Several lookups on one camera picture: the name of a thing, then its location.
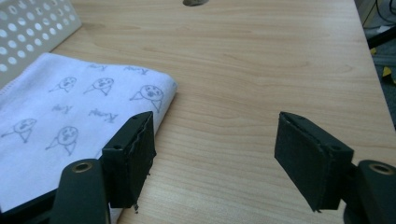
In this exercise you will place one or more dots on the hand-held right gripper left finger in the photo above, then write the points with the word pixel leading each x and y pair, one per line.
pixel 130 161

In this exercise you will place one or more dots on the black stand leg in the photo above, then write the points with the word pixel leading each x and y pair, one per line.
pixel 381 37

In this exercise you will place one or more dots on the white printed cloth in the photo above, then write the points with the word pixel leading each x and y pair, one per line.
pixel 62 118

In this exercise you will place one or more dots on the small grey object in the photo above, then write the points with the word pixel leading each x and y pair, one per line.
pixel 195 2

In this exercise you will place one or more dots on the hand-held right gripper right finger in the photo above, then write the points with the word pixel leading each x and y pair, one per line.
pixel 306 161

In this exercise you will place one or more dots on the white perforated basket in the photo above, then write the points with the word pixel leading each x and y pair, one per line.
pixel 28 34

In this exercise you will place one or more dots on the yellow floor marker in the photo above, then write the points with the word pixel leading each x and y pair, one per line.
pixel 387 72

